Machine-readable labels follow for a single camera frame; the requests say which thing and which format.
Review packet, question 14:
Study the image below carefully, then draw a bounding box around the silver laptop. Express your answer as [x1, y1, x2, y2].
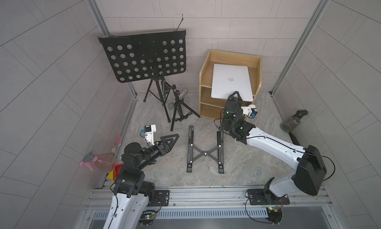
[211, 64, 254, 102]

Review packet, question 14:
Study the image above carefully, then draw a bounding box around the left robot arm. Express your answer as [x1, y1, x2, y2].
[103, 134, 179, 229]

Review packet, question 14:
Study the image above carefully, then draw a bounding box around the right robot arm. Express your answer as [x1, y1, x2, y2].
[221, 92, 327, 200]

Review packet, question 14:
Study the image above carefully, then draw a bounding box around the black folding laptop stand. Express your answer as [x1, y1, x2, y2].
[186, 125, 225, 174]

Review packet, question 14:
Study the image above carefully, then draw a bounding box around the wooden two-tier shelf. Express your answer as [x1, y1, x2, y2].
[199, 49, 262, 119]

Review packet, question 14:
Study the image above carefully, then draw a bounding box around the black small phone tripod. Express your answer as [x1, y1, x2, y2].
[170, 85, 200, 131]

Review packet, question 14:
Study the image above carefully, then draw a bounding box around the red white box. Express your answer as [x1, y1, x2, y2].
[114, 164, 123, 178]

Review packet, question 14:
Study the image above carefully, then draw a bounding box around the pink spray bottle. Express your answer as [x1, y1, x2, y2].
[79, 152, 119, 173]

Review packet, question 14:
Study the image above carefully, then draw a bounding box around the yellow triangle piece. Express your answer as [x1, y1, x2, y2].
[107, 170, 115, 181]

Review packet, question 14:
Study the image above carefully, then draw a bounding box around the clear spray bottle black nozzle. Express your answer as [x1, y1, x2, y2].
[280, 110, 309, 133]

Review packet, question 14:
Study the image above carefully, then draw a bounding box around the black microphone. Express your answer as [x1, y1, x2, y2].
[289, 132, 300, 145]

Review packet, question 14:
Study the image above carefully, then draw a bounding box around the left green circuit board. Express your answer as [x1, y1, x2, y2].
[138, 210, 158, 227]

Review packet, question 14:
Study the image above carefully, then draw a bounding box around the green circuit board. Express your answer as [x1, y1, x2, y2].
[138, 210, 158, 227]
[266, 207, 283, 224]

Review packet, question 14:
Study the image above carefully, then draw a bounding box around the black perforated music stand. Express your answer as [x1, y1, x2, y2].
[98, 28, 187, 105]

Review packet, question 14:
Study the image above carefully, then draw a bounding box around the right green circuit board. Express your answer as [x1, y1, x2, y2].
[266, 207, 283, 224]

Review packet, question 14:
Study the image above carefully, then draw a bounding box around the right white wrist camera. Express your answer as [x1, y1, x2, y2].
[241, 104, 258, 119]

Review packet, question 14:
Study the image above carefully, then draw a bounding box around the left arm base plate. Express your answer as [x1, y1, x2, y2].
[148, 190, 170, 207]

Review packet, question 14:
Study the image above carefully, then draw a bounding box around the aluminium mounting rail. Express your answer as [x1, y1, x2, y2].
[84, 185, 332, 210]

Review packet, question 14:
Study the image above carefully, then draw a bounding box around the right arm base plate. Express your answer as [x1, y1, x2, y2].
[245, 189, 290, 206]

